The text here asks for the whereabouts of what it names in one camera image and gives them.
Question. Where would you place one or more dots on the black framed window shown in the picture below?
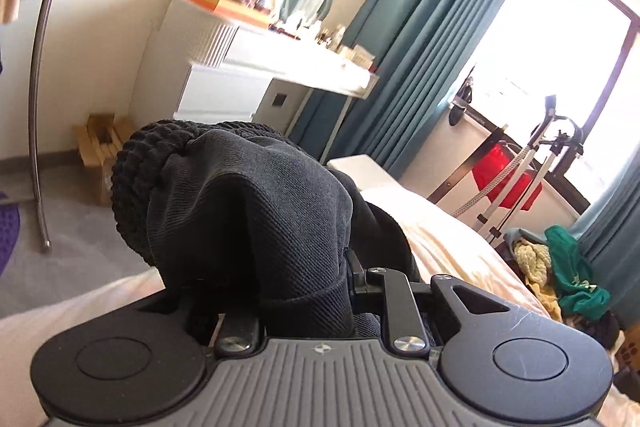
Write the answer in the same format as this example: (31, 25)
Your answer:
(565, 57)

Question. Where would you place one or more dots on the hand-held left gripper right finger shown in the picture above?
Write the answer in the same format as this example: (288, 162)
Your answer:
(372, 281)

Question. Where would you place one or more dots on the yellow knit garment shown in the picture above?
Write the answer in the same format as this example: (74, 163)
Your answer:
(534, 262)

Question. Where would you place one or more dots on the purple mat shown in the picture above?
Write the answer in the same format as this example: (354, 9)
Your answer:
(9, 237)

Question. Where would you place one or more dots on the white desk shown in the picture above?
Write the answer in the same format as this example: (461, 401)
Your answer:
(280, 67)

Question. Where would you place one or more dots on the white ribbed cabinet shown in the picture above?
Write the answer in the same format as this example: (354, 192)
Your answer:
(200, 29)

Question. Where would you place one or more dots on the garment steamer stand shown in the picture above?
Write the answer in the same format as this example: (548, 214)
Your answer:
(537, 157)

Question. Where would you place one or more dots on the pile of dark clothes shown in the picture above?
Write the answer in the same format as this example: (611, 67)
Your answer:
(605, 329)

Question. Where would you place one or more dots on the green garment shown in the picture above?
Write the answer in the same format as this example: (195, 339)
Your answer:
(575, 277)

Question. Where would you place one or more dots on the curved metal pole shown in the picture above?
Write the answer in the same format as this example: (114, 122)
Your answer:
(42, 82)

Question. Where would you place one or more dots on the dark leaning panel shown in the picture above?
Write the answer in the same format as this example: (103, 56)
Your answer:
(465, 147)

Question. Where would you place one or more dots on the bed with pink sheet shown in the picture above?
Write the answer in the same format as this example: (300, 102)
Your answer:
(460, 247)

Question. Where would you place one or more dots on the red steamer base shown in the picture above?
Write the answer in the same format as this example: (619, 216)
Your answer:
(500, 177)

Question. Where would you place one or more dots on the dark grey garment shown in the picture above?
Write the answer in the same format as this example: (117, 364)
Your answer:
(250, 207)

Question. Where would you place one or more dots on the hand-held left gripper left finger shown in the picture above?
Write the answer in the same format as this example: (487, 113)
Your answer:
(240, 332)

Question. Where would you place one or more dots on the wooden stool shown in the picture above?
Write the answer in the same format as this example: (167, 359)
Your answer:
(100, 147)

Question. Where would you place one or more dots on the small bottles on desk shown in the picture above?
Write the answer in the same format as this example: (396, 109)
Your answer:
(330, 39)

